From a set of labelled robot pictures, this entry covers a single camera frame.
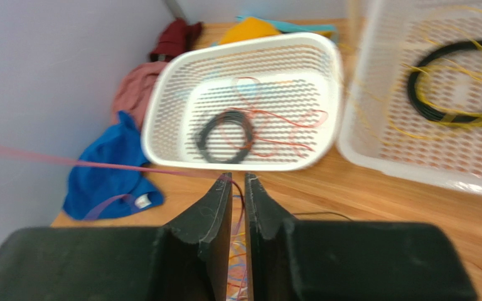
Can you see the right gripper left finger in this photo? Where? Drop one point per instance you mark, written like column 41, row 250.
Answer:
column 186, row 259

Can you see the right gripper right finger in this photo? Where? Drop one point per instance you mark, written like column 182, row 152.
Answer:
column 300, row 259

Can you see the blue cloth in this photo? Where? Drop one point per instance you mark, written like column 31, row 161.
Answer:
column 102, row 193

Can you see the rectangular white plastic basket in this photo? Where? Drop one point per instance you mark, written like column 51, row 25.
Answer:
column 414, row 107

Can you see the rounded white plastic basket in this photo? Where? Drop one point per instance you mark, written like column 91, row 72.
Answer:
column 269, row 104

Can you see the pink cloth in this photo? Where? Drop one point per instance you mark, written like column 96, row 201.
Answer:
column 135, row 90

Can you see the maroon cloth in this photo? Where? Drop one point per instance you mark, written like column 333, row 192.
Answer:
column 177, row 38

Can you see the teal cloth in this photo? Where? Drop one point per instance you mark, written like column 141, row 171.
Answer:
column 327, row 30

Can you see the orange cloth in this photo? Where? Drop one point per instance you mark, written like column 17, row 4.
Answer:
column 248, row 29

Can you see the metal corner rail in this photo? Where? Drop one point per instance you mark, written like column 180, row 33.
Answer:
column 175, row 9

